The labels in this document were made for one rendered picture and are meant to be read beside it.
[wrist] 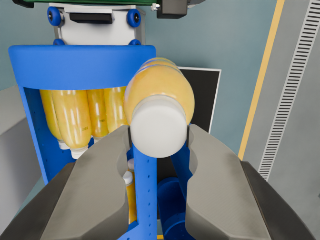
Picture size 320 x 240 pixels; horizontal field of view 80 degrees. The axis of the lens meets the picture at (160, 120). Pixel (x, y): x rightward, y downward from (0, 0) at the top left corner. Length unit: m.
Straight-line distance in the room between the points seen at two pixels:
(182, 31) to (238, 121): 0.97
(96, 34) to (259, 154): 1.99
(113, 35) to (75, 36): 0.11
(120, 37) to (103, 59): 0.30
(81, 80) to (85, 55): 0.04
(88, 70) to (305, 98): 2.15
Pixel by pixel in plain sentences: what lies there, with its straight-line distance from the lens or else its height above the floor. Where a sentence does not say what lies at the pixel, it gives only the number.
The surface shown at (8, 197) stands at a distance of 0.83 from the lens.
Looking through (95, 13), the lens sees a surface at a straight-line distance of 0.51.
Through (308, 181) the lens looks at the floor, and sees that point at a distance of 2.95.
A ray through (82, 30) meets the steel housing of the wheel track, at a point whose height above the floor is 0.93.
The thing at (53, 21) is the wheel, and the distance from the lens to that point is 0.60.
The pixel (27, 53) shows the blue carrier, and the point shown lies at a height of 1.22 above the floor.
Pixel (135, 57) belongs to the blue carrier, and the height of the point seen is 1.20.
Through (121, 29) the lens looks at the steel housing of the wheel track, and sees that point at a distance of 0.62.
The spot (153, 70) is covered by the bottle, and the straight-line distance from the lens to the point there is 0.17.
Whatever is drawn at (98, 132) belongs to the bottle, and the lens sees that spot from 0.51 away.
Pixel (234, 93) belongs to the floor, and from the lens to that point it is 1.84.
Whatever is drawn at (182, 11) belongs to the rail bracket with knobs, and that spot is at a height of 1.00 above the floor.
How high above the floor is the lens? 1.55
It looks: 67 degrees down
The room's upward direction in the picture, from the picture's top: 158 degrees clockwise
